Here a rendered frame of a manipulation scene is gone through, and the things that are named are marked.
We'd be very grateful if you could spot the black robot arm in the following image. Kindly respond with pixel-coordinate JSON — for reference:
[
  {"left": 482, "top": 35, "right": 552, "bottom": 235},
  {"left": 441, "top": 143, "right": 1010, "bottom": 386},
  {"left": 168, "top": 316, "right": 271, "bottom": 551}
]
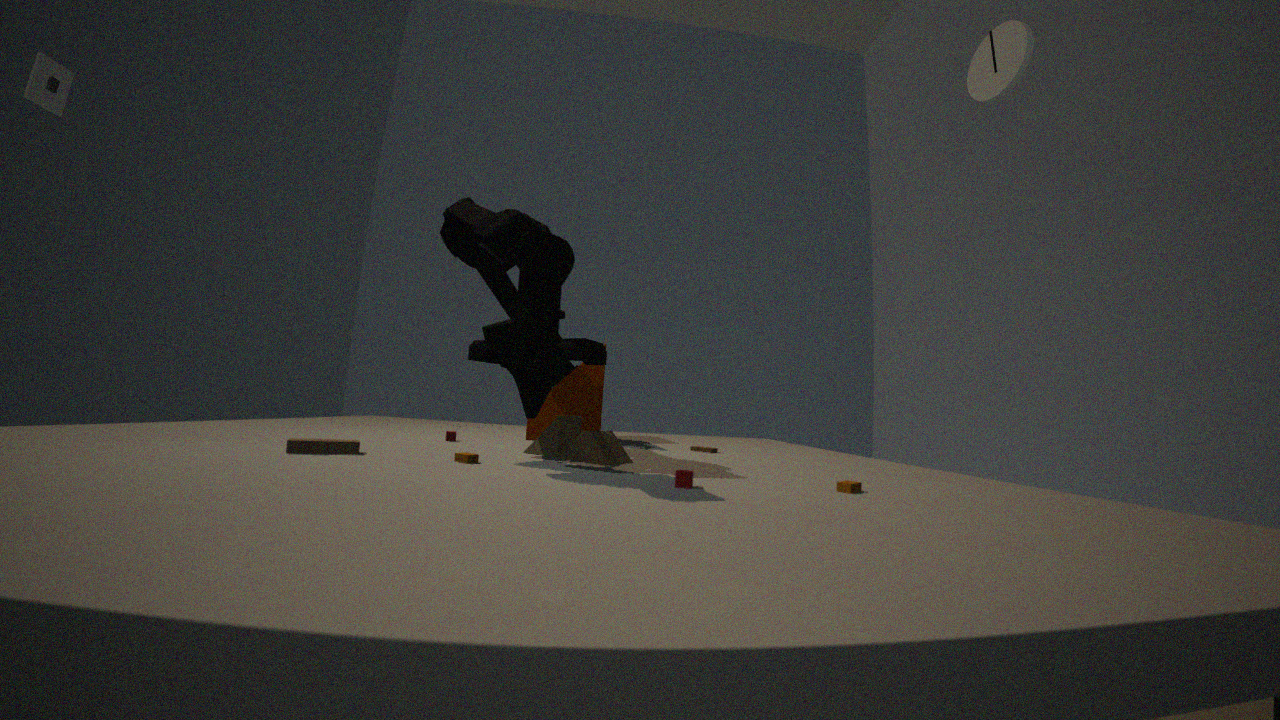
[{"left": 440, "top": 197, "right": 575, "bottom": 352}]

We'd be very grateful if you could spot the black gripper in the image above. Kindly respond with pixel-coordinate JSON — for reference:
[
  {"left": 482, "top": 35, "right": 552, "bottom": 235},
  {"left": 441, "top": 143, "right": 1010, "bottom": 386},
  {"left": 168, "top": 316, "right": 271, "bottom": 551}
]
[{"left": 468, "top": 296, "right": 607, "bottom": 419}]

